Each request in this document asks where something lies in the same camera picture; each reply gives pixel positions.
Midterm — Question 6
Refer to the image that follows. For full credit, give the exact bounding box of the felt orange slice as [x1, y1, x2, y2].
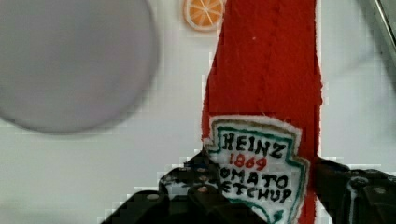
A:
[182, 0, 225, 32]

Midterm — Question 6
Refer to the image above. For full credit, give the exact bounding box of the grey round plate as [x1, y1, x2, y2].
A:
[1, 0, 159, 133]

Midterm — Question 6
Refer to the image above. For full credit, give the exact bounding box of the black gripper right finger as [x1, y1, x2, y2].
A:
[314, 158, 396, 224]

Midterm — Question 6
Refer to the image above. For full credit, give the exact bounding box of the red felt ketchup bottle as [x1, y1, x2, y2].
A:
[202, 0, 322, 224]

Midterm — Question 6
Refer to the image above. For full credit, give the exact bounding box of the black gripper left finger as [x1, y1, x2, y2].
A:
[101, 151, 267, 224]

